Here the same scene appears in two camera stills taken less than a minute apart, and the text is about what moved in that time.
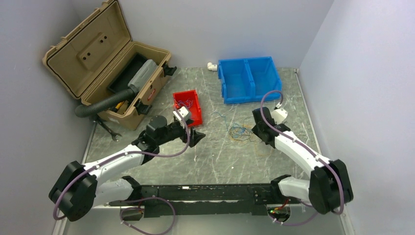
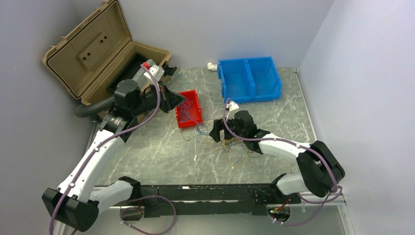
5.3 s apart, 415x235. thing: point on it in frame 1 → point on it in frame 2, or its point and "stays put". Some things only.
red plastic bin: [189, 99] stays put
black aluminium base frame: [203, 200] stays put
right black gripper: [255, 130] → [218, 125]
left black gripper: [194, 134] → [172, 99]
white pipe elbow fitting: [212, 67] stays put
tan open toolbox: [96, 59] stays put
